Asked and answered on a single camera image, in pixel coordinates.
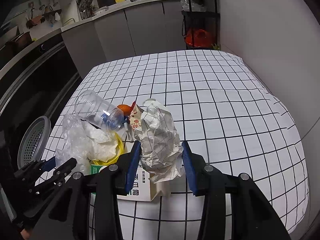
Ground green white medicine box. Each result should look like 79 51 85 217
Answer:
90 164 172 202

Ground checkered white paper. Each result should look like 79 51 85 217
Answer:
135 99 184 184

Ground grey perforated trash basket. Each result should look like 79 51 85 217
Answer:
17 116 51 169

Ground grey kitchen cabinets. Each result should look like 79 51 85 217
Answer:
62 0 185 77

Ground person left hand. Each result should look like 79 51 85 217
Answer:
21 229 32 240

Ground clear crumpled plastic bag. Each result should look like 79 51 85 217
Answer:
55 114 92 175

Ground crumpled white tissue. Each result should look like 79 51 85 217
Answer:
82 121 124 163

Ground red white snack wrapper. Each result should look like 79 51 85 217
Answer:
129 102 144 140

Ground white checkered tablecloth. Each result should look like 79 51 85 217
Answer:
42 50 309 239

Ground orange peel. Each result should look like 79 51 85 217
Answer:
117 104 133 116

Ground clear plastic jar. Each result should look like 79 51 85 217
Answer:
74 90 124 132

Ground black built-in oven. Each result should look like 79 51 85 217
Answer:
0 31 82 170

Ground red plastic bag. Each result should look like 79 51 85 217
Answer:
184 29 214 48

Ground clear plastic bag on shelf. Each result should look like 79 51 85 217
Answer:
180 0 206 12

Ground black metal shelf rack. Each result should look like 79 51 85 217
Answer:
181 0 220 50

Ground yellow tape ring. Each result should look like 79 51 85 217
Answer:
90 132 125 166

